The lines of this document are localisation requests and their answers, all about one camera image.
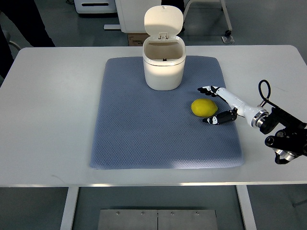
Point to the yellow lemon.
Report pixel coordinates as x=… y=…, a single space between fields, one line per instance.
x=204 y=107

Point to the left white table leg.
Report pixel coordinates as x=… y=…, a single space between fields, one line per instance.
x=69 y=208

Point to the white trash can with lid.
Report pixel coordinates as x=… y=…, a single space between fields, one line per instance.
x=163 y=52

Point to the blue textured mat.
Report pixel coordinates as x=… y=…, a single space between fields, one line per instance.
x=141 y=128

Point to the grey floor outlet plate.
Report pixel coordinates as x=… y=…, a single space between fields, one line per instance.
x=227 y=39

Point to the white appliance with slot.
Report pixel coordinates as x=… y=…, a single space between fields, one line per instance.
x=95 y=6

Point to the white cabinet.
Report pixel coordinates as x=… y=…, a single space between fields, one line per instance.
x=131 y=15

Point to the white table leg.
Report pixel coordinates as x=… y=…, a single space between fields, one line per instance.
x=245 y=207
x=69 y=208

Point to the metal base plate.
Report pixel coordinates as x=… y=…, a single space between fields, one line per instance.
x=151 y=219

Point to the cardboard box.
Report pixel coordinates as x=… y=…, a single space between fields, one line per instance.
x=137 y=39

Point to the white rolling stand frame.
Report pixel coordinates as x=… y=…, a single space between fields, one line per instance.
x=228 y=32

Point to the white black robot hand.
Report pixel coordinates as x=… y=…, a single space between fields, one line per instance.
x=253 y=115

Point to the person in dark clothes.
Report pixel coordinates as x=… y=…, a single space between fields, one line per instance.
x=26 y=17

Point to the right white table leg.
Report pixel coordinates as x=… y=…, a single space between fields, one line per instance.
x=245 y=207

